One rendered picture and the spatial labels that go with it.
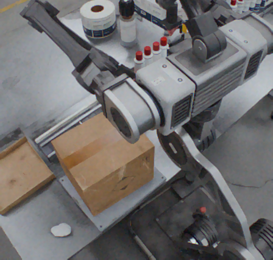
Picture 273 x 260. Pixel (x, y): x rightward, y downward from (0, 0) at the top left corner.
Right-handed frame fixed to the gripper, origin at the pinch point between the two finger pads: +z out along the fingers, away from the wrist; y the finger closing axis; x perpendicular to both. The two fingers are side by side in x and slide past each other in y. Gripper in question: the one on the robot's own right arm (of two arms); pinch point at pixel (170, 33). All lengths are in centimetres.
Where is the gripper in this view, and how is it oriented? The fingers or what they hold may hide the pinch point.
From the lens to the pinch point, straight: 176.2
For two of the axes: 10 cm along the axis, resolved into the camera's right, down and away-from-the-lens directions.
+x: 6.5, 6.1, -4.5
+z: 0.2, 5.8, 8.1
